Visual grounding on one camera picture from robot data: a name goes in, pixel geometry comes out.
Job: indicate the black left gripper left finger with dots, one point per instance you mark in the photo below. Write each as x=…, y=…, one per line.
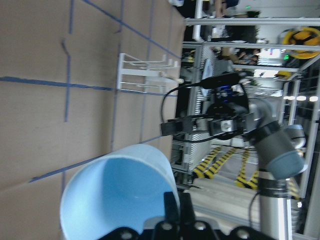
x=171, y=209

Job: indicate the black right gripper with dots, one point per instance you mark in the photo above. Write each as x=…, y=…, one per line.
x=227, y=116

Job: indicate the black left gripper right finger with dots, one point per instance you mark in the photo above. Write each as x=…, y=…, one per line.
x=187, y=214

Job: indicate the light blue cup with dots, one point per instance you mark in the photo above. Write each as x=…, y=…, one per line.
x=121, y=189

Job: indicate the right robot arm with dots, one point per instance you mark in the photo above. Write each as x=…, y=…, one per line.
x=278, y=161

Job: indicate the wooden rack rod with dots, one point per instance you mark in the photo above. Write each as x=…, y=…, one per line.
x=170, y=79

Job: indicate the yellow hard hat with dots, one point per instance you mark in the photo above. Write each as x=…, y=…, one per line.
x=306, y=36

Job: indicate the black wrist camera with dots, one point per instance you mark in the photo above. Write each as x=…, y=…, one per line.
x=228, y=79

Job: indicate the white wire cup rack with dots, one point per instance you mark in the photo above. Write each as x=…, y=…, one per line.
x=140, y=76

